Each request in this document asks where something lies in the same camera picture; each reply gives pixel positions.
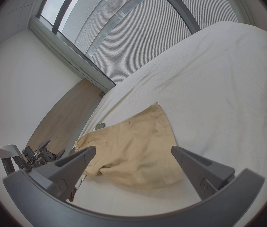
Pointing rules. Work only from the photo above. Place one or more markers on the olive green garment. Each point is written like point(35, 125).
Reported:
point(99, 126)

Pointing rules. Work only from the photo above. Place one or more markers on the bed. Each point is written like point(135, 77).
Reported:
point(218, 91)

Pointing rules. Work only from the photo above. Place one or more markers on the yellow shorts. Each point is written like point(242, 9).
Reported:
point(135, 150)

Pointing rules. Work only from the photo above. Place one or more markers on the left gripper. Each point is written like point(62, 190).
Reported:
point(47, 155)

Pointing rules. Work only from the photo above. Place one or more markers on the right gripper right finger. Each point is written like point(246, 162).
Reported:
point(202, 174)

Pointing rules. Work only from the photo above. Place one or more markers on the window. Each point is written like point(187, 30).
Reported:
point(135, 32)

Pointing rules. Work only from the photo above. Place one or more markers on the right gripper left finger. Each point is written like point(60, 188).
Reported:
point(62, 174)

